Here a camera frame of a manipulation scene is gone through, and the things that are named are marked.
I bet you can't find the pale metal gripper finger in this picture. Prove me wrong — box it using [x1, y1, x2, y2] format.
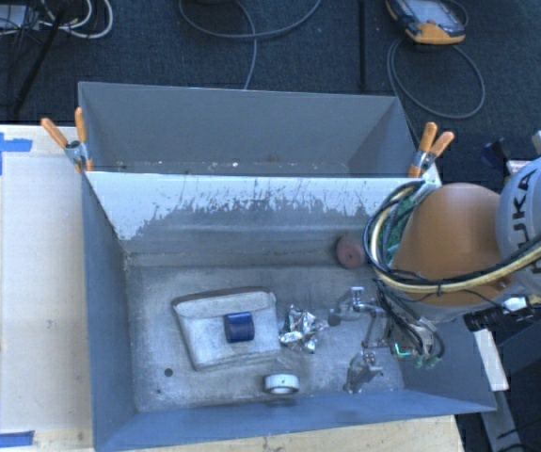
[342, 349, 385, 395]
[327, 285, 386, 328]

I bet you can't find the red-brown round disc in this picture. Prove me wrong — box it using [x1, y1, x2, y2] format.
[335, 234, 367, 270]

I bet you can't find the crumpled silver foil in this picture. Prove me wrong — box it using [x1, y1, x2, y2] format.
[278, 303, 330, 355]

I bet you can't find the white tape roll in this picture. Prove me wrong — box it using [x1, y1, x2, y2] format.
[263, 372, 301, 397]

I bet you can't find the blue cylinder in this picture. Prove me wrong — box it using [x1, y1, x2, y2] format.
[223, 311, 256, 345]

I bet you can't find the grey metal bin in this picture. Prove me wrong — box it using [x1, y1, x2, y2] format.
[77, 80, 499, 452]

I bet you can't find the grey flat pouch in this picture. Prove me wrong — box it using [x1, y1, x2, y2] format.
[170, 285, 284, 373]

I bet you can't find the black cylinder on white bracket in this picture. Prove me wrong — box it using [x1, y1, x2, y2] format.
[462, 295, 541, 333]

